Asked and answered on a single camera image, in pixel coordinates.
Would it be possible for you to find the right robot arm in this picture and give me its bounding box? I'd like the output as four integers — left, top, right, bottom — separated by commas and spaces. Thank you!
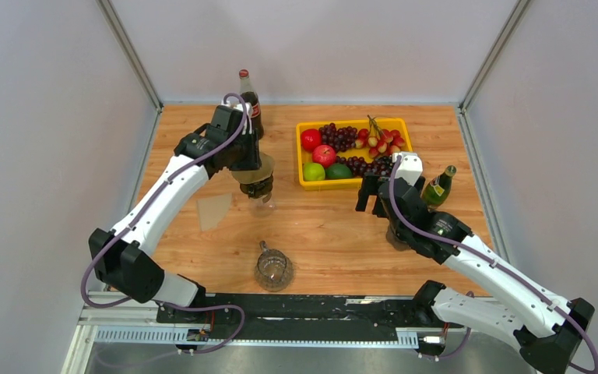
356, 173, 598, 373

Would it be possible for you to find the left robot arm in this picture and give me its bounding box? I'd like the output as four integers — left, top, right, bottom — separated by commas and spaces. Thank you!
84, 102, 261, 323

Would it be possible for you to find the grey transparent coffee dripper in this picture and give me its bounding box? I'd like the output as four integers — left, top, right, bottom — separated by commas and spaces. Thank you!
385, 228, 411, 252

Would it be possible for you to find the dark grape bunch near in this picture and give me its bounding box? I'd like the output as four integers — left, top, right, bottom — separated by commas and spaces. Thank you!
336, 156, 392, 177

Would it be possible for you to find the green glass bottle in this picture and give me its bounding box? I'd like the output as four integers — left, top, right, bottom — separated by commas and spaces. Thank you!
421, 165, 457, 210

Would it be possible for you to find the dark green lime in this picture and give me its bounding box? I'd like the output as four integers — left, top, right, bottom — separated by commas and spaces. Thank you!
325, 163, 354, 180

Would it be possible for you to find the red apple near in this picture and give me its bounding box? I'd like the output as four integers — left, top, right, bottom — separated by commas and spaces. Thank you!
311, 144, 337, 169

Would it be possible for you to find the red apple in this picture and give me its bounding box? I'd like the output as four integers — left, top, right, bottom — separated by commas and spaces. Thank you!
311, 144, 337, 169
300, 129, 322, 153

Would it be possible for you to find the red grape bunch far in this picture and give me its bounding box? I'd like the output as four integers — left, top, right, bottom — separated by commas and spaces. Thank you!
318, 122, 359, 153

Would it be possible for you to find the clear glass carafe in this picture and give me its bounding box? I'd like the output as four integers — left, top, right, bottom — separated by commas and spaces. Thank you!
249, 194, 276, 217

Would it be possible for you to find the light green apple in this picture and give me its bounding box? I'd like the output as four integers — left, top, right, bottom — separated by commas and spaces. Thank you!
302, 163, 326, 182

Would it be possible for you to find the cola glass bottle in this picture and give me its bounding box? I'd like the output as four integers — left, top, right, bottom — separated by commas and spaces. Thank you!
238, 69, 265, 139

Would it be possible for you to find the red apple far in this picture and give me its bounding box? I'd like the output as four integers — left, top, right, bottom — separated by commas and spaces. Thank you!
300, 129, 322, 153

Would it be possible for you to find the yellow plastic fruit tray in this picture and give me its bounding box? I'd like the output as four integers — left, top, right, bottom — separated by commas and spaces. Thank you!
296, 118, 413, 191

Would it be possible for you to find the ribbed glass mug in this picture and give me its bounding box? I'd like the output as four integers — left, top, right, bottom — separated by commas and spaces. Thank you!
254, 241, 294, 292

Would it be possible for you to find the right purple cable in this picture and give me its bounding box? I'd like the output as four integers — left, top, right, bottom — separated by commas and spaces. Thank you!
388, 154, 598, 374

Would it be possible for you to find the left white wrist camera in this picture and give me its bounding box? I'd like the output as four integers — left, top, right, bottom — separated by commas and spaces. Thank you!
234, 102, 255, 136

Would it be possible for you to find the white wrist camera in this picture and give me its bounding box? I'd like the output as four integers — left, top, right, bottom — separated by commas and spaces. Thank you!
392, 151, 424, 186
234, 102, 255, 136

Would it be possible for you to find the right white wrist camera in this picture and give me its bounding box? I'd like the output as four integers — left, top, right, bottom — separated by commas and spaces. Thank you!
392, 151, 424, 186

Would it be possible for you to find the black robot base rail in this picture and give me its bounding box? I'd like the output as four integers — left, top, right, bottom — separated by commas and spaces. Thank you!
92, 291, 465, 357

